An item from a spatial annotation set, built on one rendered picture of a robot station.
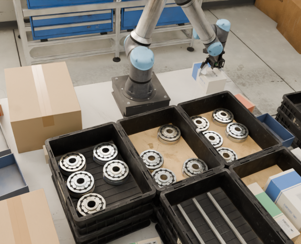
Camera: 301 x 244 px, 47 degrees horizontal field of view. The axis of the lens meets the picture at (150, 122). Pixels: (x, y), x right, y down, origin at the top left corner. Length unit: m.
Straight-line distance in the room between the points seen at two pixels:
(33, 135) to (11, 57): 2.09
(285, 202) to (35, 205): 0.91
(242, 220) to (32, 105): 1.01
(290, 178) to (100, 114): 0.98
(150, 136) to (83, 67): 1.98
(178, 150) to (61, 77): 0.69
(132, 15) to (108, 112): 1.65
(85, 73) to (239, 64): 1.58
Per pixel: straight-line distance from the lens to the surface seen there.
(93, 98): 1.96
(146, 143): 1.53
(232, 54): 3.90
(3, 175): 1.64
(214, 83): 2.05
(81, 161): 1.42
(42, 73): 1.82
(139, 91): 1.78
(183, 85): 2.10
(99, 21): 3.28
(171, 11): 3.51
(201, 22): 1.68
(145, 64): 1.69
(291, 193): 1.41
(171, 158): 1.49
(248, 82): 3.53
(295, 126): 2.41
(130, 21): 3.38
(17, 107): 1.64
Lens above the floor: 1.94
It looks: 43 degrees down
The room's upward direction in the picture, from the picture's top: 6 degrees clockwise
